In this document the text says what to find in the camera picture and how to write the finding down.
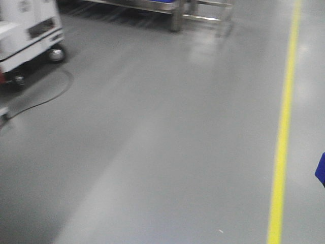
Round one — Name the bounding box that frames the blue plastic block part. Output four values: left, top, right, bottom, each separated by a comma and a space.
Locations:
314, 152, 325, 186

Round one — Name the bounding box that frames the white wheeled cart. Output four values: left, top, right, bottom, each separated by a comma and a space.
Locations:
1, 0, 67, 89

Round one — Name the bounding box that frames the black floor cable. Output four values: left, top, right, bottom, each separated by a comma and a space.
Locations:
5, 68, 75, 120

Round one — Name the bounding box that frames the steel table frame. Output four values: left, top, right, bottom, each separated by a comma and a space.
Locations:
94, 0, 235, 32

